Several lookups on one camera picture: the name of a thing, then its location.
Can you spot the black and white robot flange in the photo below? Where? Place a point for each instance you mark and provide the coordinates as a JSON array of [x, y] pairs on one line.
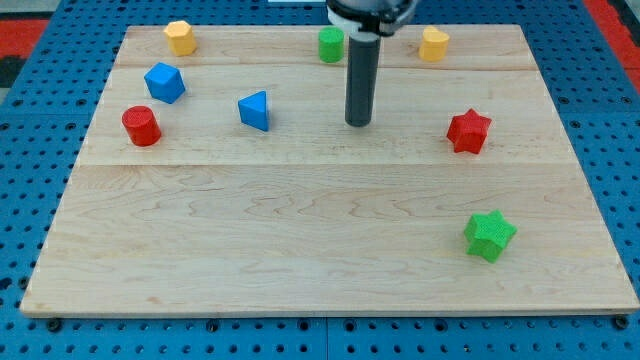
[[375, 17]]

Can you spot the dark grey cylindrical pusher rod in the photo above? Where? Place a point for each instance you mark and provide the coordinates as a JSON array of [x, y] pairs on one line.
[[362, 65]]

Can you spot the blue triangular prism block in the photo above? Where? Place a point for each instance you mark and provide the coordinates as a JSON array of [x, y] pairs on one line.
[[254, 112]]

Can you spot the red star block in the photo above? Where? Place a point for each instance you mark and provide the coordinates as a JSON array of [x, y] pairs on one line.
[[467, 132]]

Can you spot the green star block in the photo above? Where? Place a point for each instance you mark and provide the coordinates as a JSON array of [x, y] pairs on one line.
[[488, 235]]

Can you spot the green cylinder block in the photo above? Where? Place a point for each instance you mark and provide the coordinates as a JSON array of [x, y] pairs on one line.
[[330, 44]]

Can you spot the yellow heart block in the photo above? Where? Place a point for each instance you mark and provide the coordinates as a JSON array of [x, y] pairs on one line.
[[434, 44]]

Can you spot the yellow hexagon block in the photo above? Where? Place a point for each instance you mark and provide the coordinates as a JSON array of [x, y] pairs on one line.
[[180, 38]]

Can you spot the light wooden board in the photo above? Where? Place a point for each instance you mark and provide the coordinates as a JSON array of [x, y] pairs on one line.
[[317, 218]]

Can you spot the blue cube block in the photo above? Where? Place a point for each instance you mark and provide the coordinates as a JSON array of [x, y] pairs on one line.
[[165, 83]]

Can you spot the red cylinder block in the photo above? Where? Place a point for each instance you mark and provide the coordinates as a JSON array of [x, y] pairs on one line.
[[141, 126]]

